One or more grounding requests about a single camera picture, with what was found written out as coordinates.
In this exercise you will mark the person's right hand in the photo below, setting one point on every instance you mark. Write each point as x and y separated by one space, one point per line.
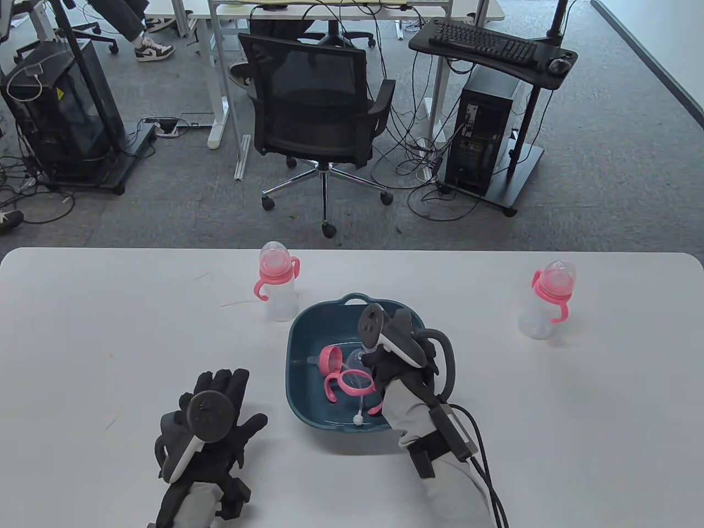
401 374

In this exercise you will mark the person's left hand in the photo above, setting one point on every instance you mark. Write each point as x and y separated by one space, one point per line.
231 390

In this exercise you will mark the clear dome bottle top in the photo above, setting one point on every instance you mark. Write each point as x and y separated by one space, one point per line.
356 363

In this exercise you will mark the clear straw with white ball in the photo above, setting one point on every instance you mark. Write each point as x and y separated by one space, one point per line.
358 421

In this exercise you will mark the clear pink baby bottle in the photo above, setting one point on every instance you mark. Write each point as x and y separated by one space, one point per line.
536 324
280 302

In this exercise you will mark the black forearm pack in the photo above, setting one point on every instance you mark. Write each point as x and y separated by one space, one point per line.
454 432

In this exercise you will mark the black tracking controller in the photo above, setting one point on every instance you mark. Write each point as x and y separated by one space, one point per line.
212 415
396 341

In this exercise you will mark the teal plastic basin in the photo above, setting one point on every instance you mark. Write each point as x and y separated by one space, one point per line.
308 335

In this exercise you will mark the white power strip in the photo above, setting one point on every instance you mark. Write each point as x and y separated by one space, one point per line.
426 146

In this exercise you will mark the white office desk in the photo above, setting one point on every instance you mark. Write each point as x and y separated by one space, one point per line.
216 132

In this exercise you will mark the black rolling cart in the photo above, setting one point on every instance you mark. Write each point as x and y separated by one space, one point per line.
132 148

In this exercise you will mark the black computer tower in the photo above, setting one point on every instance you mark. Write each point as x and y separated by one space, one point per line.
484 110

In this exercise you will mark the black mesh office chair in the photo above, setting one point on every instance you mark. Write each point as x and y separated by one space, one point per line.
313 82

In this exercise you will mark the black glass equipment case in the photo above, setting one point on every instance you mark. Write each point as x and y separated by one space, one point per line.
66 110

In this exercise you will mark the black rolling keyboard stand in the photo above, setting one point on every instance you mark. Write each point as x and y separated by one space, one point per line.
421 41

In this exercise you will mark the black keyboard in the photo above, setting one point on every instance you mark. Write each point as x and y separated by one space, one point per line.
484 44

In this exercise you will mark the black chair base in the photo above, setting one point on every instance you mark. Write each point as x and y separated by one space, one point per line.
114 48
352 37

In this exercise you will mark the black computer mouse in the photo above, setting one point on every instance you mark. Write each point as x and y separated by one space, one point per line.
559 66

